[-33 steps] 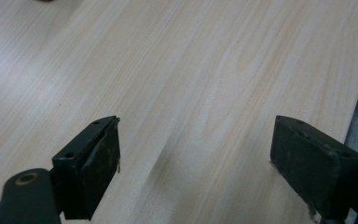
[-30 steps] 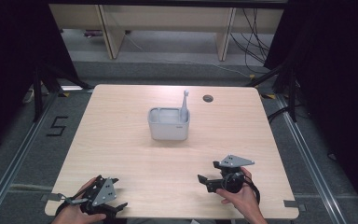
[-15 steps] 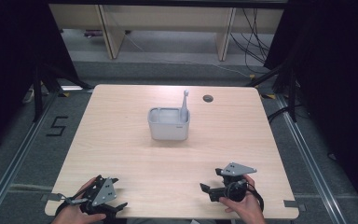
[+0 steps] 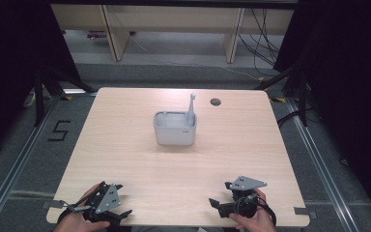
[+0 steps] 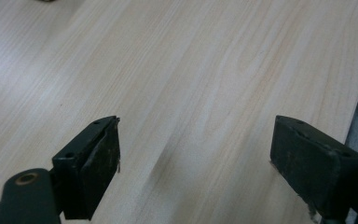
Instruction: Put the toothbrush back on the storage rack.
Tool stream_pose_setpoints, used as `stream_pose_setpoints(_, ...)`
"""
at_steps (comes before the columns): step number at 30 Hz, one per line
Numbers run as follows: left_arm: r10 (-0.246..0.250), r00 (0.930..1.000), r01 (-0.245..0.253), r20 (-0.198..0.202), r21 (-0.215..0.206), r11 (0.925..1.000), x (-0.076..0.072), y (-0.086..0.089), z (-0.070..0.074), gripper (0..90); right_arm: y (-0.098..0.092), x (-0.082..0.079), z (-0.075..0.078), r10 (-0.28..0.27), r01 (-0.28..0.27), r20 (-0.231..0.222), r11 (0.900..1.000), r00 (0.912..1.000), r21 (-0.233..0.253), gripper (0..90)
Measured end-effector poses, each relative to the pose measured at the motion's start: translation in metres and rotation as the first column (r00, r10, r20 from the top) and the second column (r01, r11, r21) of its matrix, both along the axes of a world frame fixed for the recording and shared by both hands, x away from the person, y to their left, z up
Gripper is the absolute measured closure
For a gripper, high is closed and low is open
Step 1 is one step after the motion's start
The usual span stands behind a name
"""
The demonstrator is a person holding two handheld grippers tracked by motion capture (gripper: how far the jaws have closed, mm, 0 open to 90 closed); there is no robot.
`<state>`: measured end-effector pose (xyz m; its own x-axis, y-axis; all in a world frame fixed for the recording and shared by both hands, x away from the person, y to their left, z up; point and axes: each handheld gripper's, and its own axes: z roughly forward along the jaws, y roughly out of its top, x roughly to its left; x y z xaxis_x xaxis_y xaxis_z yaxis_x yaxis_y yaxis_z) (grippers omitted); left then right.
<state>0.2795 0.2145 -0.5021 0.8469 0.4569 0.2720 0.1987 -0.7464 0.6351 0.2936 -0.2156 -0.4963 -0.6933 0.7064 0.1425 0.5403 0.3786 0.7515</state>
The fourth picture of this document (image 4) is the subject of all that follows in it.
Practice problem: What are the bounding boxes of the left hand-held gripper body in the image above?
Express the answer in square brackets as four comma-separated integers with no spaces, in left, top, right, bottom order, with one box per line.
[84,181,124,224]

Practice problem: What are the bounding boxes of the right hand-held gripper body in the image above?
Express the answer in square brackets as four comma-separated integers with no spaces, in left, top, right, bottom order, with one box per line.
[217,175,269,219]

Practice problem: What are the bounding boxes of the white plastic holder box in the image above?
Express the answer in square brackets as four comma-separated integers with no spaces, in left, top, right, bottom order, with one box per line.
[153,110,198,147]

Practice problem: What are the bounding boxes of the white electric toothbrush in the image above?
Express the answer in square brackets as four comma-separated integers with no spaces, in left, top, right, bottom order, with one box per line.
[185,92,197,128]

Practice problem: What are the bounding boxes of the person's right hand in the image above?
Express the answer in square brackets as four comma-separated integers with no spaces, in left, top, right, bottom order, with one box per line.
[229,188,277,232]

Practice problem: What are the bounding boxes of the person's left hand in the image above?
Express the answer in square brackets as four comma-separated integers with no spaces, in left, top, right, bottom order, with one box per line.
[53,183,111,232]

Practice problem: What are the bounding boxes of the black metal stand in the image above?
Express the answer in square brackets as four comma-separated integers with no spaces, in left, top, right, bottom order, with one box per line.
[33,64,99,128]
[254,63,311,128]

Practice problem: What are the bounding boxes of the black curtain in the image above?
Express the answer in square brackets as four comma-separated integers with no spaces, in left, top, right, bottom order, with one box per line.
[272,0,371,223]
[0,0,82,162]

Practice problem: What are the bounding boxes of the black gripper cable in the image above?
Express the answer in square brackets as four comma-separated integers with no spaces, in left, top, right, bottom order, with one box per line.
[256,194,278,228]
[57,198,93,224]

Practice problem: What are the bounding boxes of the gray table edge bracket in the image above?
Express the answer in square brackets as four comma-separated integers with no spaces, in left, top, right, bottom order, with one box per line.
[42,199,67,210]
[293,207,319,220]

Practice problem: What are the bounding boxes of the metal floor rail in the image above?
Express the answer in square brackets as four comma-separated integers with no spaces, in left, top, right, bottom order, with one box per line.
[0,95,64,232]
[285,97,359,232]

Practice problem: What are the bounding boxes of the black floor cable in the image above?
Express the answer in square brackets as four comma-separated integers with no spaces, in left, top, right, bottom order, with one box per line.
[276,108,305,128]

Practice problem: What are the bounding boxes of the thin white floor cable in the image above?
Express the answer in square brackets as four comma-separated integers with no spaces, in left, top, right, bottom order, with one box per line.
[160,59,262,82]

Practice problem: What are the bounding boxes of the white coiled cable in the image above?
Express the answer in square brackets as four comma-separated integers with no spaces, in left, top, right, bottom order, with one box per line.
[22,90,37,108]

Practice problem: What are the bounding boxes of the hanging black cables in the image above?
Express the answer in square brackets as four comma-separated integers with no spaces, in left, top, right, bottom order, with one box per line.
[238,8,285,77]

